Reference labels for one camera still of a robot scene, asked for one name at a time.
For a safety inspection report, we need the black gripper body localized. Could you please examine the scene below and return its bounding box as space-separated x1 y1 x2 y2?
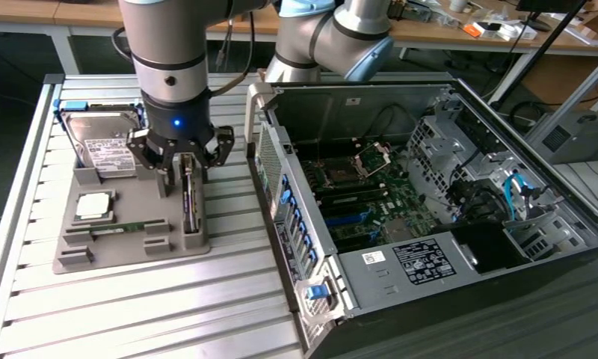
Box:
141 88 216 144

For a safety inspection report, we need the green graphics card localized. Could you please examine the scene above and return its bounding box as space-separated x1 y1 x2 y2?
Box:
179 153 204 236

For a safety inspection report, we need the hard disk in blue carrier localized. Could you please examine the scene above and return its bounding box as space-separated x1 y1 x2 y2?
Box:
53 99 149 180

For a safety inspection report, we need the grey parts rack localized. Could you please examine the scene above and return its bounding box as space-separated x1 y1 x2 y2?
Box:
52 155 213 276

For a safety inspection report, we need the silver CPU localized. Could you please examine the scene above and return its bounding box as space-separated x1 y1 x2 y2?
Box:
75 193 115 221

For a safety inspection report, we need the green RAM stick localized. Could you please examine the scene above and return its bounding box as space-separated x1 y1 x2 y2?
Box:
89 221 149 235

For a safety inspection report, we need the black open PC case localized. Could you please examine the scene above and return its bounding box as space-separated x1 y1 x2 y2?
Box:
244 79 598 359

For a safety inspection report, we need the CPU socket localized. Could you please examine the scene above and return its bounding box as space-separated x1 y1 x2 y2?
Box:
322 156 361 187

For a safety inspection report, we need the metal socket cover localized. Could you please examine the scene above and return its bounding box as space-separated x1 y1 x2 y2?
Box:
353 141 394 177

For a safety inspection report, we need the blue expansion slot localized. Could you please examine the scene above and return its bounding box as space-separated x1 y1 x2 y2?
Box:
325 213 378 229

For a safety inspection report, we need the wooden desk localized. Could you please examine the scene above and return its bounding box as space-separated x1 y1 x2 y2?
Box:
0 0 598 76

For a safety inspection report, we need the silver chipset heatsink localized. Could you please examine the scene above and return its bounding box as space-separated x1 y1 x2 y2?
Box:
386 218 416 243

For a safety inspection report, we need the perforated metal drive cage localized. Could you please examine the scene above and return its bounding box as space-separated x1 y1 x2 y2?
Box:
408 114 485 188

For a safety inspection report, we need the grey power supply housing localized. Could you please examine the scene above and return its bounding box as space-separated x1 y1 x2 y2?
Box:
330 230 482 319

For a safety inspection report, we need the black plastic shroud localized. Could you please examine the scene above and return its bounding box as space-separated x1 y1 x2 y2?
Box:
450 222 529 276

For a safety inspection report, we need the orange and black box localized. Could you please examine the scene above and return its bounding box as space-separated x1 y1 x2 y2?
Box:
462 20 502 38

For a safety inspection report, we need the white small box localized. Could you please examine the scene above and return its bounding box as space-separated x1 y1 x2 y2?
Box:
497 22 538 41

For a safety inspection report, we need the black stand pole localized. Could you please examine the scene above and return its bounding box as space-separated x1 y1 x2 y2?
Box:
486 0 593 109

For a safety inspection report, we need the metal disk bay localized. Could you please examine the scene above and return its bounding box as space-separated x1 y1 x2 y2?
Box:
502 209 588 263

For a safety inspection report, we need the black monitor stand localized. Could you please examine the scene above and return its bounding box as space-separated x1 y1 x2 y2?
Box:
516 0 553 31

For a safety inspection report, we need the grey computer tower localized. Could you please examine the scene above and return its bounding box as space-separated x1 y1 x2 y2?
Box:
525 110 598 165

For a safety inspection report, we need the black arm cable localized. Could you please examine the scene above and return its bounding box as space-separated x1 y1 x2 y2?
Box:
207 10 260 99

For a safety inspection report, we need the black cable cluster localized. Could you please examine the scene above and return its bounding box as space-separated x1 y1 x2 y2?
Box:
446 175 509 227

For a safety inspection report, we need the light blue wire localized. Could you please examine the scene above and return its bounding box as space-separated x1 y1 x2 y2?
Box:
502 170 536 224

